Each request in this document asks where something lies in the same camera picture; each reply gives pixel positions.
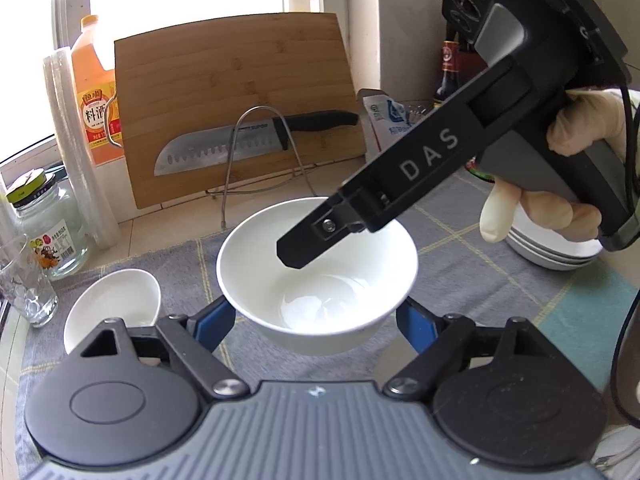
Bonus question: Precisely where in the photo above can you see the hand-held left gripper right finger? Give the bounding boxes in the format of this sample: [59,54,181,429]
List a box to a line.
[382,297,548,403]

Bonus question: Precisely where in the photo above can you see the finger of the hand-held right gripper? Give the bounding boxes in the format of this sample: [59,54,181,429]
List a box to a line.
[276,185,401,269]

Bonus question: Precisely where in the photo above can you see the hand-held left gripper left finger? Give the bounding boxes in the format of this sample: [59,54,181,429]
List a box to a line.
[80,296,251,403]

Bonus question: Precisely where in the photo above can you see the white bowl pale flowers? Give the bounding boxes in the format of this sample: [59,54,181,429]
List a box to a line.
[216,196,420,357]

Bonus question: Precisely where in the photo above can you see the person's right hand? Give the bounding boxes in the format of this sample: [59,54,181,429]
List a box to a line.
[479,87,640,243]

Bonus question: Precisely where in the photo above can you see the grey and green printed cloth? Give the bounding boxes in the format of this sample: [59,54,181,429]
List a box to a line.
[15,175,640,480]

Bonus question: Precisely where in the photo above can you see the dark soy sauce bottle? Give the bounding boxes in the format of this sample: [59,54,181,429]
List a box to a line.
[432,40,481,111]

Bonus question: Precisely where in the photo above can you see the white bowl pink flowers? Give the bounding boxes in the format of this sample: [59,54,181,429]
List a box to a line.
[63,268,162,361]

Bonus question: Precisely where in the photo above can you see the white and blue salt bag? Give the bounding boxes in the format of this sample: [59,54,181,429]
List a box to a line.
[356,88,426,153]

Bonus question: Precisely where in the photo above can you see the glass jar dark lid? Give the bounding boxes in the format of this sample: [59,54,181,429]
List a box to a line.
[5,169,91,281]

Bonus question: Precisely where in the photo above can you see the clear drinking glass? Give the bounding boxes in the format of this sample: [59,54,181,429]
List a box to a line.
[0,232,59,328]

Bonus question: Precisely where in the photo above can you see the bamboo cutting board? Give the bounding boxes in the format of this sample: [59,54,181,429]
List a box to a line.
[114,10,366,210]

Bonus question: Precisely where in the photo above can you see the stack of clear plastic cups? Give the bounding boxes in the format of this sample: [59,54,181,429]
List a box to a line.
[42,46,121,250]

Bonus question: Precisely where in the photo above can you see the orange cooking wine bottle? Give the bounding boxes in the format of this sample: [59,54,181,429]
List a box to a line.
[70,14,126,167]

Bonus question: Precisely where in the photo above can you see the person's white clothing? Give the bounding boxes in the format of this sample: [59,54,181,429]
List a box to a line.
[595,410,640,480]

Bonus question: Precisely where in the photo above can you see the metal wire rack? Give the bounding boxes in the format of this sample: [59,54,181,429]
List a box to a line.
[205,106,321,228]

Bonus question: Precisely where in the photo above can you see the black handled kitchen knife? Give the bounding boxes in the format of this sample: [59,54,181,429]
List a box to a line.
[154,110,360,177]

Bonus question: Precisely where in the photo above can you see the black cable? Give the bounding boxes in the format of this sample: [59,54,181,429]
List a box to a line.
[607,80,640,428]

